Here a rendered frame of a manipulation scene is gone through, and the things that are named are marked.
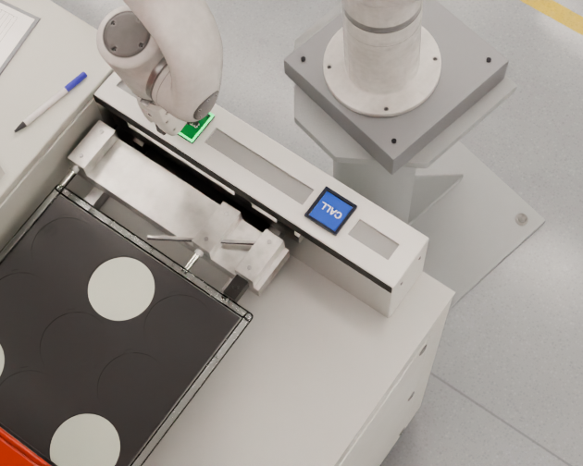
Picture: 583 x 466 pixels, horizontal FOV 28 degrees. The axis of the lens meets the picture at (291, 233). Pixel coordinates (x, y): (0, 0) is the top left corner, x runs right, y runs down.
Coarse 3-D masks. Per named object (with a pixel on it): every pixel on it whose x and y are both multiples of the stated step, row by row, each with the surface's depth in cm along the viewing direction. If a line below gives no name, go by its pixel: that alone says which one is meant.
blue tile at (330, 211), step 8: (328, 192) 169; (320, 200) 169; (328, 200) 169; (336, 200) 169; (320, 208) 168; (328, 208) 168; (336, 208) 168; (344, 208) 168; (352, 208) 168; (312, 216) 168; (320, 216) 168; (328, 216) 168; (336, 216) 168; (344, 216) 168; (328, 224) 167; (336, 224) 167
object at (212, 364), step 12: (240, 324) 169; (228, 336) 169; (228, 348) 168; (216, 360) 167; (204, 372) 166; (192, 384) 166; (192, 396) 165; (180, 408) 164; (168, 420) 164; (156, 432) 163; (156, 444) 163; (144, 456) 162
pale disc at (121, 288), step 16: (96, 272) 173; (112, 272) 173; (128, 272) 173; (144, 272) 173; (96, 288) 172; (112, 288) 172; (128, 288) 172; (144, 288) 172; (96, 304) 171; (112, 304) 171; (128, 304) 171; (144, 304) 171
